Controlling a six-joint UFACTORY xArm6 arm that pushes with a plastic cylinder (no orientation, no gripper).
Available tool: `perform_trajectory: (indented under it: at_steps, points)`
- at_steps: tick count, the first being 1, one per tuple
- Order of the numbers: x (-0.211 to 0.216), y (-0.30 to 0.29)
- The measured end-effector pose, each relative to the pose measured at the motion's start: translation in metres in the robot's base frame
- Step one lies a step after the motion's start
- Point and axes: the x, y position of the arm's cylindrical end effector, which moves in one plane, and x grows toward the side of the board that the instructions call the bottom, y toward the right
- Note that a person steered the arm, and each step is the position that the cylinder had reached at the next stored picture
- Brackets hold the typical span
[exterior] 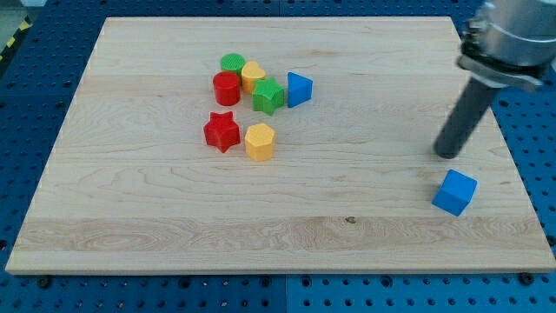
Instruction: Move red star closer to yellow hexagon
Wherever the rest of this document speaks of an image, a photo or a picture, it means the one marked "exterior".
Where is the light wooden board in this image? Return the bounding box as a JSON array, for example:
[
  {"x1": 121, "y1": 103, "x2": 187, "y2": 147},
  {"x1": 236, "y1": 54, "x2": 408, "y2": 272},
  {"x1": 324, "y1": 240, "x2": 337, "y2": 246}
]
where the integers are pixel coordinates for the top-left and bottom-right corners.
[{"x1": 6, "y1": 17, "x2": 555, "y2": 275}]

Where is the blue cube block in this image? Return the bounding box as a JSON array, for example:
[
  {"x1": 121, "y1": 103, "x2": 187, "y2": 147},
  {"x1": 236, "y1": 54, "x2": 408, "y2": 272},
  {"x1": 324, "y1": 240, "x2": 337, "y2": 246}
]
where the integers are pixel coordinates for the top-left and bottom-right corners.
[{"x1": 432, "y1": 170, "x2": 478, "y2": 216}]

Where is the yellow heart block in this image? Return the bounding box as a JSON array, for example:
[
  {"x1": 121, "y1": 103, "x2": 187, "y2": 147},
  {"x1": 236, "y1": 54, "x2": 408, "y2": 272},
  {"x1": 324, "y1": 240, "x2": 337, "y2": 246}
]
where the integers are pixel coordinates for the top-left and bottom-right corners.
[{"x1": 241, "y1": 61, "x2": 266, "y2": 95}]

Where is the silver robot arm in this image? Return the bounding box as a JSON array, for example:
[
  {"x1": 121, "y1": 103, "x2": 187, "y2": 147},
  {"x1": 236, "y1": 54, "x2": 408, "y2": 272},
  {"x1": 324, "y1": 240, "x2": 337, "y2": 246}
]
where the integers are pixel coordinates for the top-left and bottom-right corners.
[{"x1": 458, "y1": 0, "x2": 555, "y2": 92}]

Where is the yellow hexagon block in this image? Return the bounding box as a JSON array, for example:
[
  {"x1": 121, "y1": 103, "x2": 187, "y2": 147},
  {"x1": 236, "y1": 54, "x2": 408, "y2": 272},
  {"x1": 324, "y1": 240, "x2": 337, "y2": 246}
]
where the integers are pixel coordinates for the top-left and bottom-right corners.
[{"x1": 245, "y1": 123, "x2": 275, "y2": 162}]

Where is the red star block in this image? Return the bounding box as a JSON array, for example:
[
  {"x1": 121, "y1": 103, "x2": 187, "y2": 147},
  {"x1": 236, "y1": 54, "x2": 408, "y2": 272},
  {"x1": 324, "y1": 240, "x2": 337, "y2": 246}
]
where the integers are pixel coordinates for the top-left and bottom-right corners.
[{"x1": 203, "y1": 111, "x2": 241, "y2": 153}]

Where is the blue triangle block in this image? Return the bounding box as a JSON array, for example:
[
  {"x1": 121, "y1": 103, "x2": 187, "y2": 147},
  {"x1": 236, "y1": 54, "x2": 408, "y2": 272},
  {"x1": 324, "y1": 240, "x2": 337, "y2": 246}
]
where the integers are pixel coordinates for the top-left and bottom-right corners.
[{"x1": 287, "y1": 72, "x2": 313, "y2": 108}]

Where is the red cylinder block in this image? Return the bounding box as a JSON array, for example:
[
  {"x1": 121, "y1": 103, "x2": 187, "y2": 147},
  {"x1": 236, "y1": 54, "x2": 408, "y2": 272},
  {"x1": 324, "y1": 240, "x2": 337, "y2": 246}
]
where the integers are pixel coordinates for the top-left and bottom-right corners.
[{"x1": 213, "y1": 71, "x2": 241, "y2": 106}]

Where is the green cylinder block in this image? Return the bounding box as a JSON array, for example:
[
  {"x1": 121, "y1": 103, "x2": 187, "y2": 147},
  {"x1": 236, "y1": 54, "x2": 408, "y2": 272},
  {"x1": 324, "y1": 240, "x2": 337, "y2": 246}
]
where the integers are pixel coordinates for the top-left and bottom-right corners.
[{"x1": 220, "y1": 53, "x2": 246, "y2": 77}]

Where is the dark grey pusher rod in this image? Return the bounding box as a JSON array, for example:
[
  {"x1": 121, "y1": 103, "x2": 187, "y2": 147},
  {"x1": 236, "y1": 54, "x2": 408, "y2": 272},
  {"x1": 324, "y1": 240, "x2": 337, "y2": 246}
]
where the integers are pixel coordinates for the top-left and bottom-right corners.
[{"x1": 434, "y1": 78, "x2": 500, "y2": 159}]

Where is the green star block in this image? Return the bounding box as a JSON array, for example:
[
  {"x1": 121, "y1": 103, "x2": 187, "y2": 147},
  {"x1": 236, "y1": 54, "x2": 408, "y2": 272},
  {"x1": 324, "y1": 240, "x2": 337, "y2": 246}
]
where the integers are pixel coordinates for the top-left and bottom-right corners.
[{"x1": 252, "y1": 77, "x2": 285, "y2": 116}]

